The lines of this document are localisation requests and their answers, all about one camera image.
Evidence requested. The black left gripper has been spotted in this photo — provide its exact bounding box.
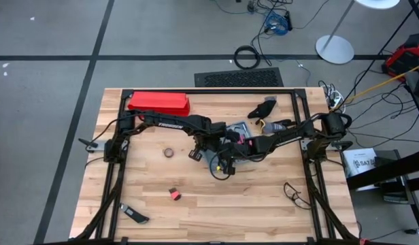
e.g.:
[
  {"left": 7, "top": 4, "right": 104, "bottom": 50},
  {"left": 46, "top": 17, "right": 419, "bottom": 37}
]
[{"left": 188, "top": 132, "right": 227, "bottom": 162}]

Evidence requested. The red handled claw hammer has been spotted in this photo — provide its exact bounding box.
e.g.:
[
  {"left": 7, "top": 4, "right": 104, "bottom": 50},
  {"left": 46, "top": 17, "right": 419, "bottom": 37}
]
[{"left": 229, "top": 124, "right": 253, "bottom": 148}]

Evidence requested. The red black bit holder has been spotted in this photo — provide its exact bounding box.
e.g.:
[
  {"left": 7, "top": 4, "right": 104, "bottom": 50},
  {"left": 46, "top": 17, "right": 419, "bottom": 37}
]
[{"left": 168, "top": 186, "right": 182, "bottom": 201}]

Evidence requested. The black red utility knife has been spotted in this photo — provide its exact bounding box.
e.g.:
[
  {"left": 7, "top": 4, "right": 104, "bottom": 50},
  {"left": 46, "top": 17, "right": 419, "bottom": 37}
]
[{"left": 118, "top": 202, "right": 150, "bottom": 225}]

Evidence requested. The black work glove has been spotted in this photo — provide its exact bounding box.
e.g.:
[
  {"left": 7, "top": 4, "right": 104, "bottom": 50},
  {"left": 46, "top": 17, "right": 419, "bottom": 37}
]
[{"left": 247, "top": 95, "right": 278, "bottom": 120}]

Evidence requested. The red plastic box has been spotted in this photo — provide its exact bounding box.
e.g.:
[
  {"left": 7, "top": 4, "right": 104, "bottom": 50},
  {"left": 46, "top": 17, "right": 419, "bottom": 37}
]
[{"left": 127, "top": 91, "right": 191, "bottom": 117}]

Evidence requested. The white power strip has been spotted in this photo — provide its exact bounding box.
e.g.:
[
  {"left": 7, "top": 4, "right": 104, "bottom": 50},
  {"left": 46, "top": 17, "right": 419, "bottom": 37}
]
[{"left": 326, "top": 86, "right": 346, "bottom": 112}]

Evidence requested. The white printed box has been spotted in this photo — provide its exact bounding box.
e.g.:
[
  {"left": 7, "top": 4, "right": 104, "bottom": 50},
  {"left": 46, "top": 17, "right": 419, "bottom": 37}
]
[{"left": 343, "top": 148, "right": 378, "bottom": 178}]

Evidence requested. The white floor stand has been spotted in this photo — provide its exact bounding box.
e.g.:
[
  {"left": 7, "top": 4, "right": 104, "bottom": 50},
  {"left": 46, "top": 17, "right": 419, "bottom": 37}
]
[{"left": 314, "top": 0, "right": 356, "bottom": 65}]

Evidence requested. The black equipment cart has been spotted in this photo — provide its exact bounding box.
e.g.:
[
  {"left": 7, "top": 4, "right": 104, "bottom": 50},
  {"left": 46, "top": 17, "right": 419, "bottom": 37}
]
[{"left": 347, "top": 148, "right": 419, "bottom": 236}]

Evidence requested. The yellow stick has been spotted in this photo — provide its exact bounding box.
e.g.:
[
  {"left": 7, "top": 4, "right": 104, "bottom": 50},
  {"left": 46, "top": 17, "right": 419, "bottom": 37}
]
[{"left": 329, "top": 65, "right": 419, "bottom": 112}]

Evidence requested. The thin black stand pole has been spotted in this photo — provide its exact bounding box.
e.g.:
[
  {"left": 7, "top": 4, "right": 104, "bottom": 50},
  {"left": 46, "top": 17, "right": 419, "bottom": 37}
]
[{"left": 341, "top": 0, "right": 419, "bottom": 105}]

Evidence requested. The red black equipment case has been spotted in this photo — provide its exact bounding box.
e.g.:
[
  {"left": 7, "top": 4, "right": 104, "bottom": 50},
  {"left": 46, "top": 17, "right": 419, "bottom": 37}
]
[{"left": 381, "top": 33, "right": 419, "bottom": 82}]

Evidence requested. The black metal rig frame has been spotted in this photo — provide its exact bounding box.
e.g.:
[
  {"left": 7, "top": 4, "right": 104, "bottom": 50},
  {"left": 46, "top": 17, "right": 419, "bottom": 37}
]
[{"left": 69, "top": 87, "right": 362, "bottom": 245}]

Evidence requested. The coiled black cable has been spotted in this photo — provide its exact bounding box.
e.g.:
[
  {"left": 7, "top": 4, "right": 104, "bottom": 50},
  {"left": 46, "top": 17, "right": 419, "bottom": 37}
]
[{"left": 233, "top": 45, "right": 262, "bottom": 70}]

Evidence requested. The grey metal mount plate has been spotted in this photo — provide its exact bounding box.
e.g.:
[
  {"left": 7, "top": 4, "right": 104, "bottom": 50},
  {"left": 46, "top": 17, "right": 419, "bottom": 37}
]
[{"left": 78, "top": 137, "right": 110, "bottom": 152}]

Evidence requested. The coiled blue cable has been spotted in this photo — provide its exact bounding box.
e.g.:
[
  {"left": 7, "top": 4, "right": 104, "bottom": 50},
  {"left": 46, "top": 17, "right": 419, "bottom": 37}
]
[{"left": 263, "top": 12, "right": 291, "bottom": 37}]

